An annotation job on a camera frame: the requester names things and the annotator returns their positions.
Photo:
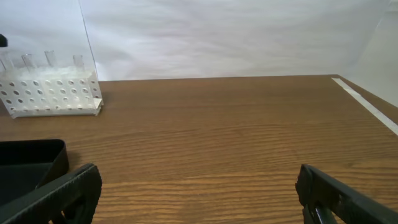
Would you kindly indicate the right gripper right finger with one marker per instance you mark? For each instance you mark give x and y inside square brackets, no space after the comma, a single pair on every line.
[342,202]

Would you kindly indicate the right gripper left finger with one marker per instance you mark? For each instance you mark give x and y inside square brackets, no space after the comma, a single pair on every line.
[46,202]

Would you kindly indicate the clear test tube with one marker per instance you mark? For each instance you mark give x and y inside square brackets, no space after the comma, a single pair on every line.
[28,61]
[78,61]
[5,63]
[50,58]

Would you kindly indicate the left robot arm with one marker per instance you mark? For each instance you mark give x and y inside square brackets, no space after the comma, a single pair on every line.
[2,40]

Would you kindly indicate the black tray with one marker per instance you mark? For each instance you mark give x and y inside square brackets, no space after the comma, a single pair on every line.
[18,174]

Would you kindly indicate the white test tube rack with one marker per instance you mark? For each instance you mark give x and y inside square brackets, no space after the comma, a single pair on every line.
[49,93]

